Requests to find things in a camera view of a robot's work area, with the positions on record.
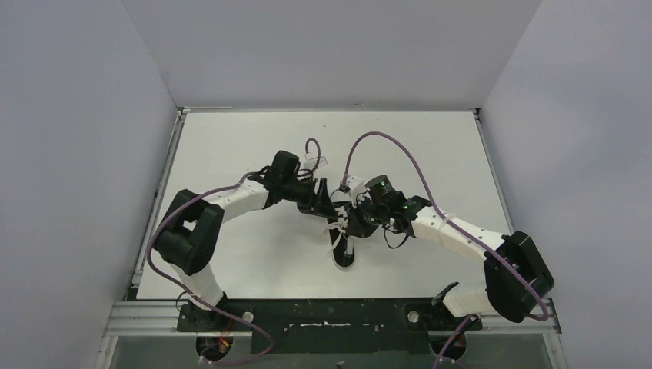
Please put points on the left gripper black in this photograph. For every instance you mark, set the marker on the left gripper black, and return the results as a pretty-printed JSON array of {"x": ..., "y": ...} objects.
[{"x": 316, "y": 198}]

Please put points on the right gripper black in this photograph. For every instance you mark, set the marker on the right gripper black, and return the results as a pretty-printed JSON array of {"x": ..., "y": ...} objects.
[{"x": 356, "y": 227}]

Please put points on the white shoelace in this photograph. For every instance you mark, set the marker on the white shoelace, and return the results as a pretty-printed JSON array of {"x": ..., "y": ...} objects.
[{"x": 337, "y": 230}]

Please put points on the black white canvas sneaker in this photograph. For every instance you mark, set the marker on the black white canvas sneaker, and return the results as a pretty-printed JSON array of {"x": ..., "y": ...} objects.
[{"x": 339, "y": 259}]

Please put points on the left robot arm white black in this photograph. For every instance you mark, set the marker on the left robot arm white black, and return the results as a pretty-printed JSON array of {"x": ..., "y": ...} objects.
[{"x": 188, "y": 235}]

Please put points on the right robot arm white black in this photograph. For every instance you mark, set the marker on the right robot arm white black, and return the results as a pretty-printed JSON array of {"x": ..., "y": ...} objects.
[{"x": 516, "y": 278}]

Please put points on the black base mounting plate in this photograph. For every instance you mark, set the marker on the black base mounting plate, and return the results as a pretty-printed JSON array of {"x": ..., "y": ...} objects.
[{"x": 327, "y": 326}]

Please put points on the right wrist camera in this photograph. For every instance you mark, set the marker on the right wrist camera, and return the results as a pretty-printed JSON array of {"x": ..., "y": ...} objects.
[{"x": 353, "y": 185}]

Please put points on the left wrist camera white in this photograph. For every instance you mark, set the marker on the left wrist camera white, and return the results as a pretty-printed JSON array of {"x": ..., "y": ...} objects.
[{"x": 313, "y": 164}]

